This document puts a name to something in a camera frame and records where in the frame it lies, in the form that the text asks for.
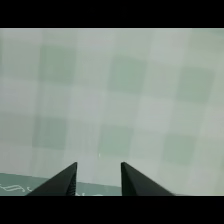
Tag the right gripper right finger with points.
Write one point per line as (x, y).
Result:
(136, 183)

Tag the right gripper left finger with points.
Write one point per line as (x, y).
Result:
(63, 183)

